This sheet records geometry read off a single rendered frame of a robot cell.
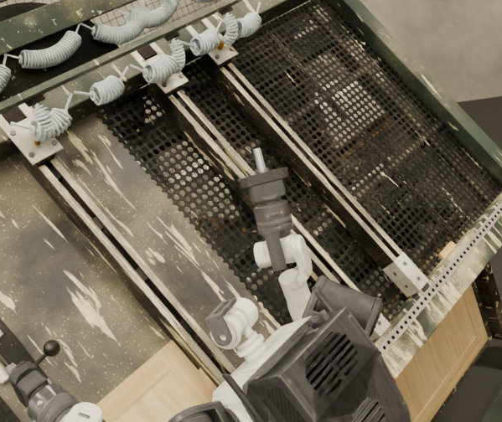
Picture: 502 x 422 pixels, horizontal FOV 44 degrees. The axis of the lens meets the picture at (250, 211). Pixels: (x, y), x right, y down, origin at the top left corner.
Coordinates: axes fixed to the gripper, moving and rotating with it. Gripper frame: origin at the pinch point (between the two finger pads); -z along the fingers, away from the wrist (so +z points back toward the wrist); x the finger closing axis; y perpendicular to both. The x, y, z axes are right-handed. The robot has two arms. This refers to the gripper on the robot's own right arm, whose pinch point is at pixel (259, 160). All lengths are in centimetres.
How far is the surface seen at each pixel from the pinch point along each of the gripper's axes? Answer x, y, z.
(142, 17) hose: 17, 109, -64
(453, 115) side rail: -94, 91, 5
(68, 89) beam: 44, 39, -32
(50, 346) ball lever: 58, -6, 29
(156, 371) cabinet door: 38, 10, 47
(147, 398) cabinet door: 42, 7, 52
